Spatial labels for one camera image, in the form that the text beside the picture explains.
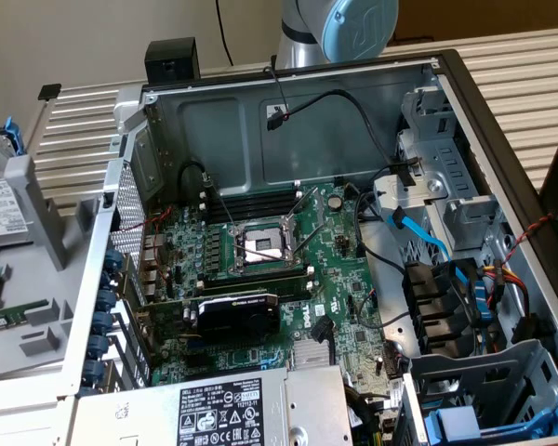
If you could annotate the metal disk bay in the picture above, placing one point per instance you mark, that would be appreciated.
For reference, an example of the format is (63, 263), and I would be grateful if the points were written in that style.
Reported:
(469, 367)

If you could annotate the brown cardboard box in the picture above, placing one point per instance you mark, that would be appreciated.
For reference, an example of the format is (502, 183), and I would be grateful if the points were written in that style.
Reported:
(469, 18)

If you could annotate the blue disk carrier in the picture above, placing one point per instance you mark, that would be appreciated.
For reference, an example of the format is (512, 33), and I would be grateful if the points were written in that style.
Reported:
(451, 420)

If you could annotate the grey power supply unit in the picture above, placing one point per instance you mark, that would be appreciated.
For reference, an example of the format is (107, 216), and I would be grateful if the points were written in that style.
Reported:
(214, 413)

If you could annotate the grey parts rack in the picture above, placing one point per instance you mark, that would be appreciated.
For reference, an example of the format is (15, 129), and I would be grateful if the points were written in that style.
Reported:
(37, 279)

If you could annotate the black RAM slot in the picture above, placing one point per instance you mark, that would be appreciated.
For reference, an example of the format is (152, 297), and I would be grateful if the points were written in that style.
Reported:
(256, 278)
(288, 292)
(256, 199)
(256, 211)

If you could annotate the round coin battery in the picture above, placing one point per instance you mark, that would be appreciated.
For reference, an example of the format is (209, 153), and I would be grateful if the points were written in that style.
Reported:
(336, 201)

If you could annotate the blue expansion slot clip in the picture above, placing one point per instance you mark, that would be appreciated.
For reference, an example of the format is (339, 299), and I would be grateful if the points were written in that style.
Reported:
(102, 322)
(98, 347)
(114, 258)
(105, 300)
(109, 280)
(94, 372)

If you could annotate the black box on bracket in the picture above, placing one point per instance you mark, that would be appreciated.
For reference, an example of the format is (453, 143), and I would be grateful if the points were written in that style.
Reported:
(172, 56)

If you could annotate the hard disk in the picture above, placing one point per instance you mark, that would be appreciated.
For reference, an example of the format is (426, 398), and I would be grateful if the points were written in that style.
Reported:
(0, 209)

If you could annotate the metal optical drive cage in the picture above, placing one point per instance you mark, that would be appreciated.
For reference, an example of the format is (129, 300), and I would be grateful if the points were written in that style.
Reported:
(446, 158)

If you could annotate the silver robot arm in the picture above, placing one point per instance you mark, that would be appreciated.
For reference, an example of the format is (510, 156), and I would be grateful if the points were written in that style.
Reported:
(358, 28)

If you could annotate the open grey PC case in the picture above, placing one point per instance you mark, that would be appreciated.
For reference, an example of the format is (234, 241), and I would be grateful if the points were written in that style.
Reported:
(204, 121)

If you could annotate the silver chipset heatsink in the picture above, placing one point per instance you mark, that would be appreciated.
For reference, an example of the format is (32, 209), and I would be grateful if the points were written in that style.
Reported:
(307, 355)

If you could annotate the CPU socket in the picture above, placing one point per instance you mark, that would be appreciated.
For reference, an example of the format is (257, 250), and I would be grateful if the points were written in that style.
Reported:
(260, 246)

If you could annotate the metal locking lever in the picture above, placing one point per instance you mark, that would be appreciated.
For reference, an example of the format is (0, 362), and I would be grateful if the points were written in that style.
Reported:
(219, 202)

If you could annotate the green motherboard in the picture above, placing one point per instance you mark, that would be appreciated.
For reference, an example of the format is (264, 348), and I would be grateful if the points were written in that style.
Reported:
(335, 279)

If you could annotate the small black table clip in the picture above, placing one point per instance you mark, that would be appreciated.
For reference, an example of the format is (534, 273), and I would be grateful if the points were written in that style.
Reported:
(49, 91)

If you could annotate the green RAM stick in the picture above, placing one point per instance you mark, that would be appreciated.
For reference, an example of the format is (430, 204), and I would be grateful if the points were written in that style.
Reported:
(9, 317)

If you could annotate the black graphics card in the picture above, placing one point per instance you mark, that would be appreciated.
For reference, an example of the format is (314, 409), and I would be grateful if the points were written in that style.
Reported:
(242, 320)

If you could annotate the metal socket cover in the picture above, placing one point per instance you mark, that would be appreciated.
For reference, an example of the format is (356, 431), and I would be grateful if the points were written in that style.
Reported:
(318, 204)

